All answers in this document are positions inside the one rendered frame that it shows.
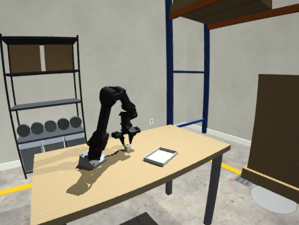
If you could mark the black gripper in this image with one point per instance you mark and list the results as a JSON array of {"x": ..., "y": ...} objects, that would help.
[{"x": 119, "y": 135}]

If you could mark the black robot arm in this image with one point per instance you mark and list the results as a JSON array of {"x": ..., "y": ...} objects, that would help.
[{"x": 108, "y": 97}]

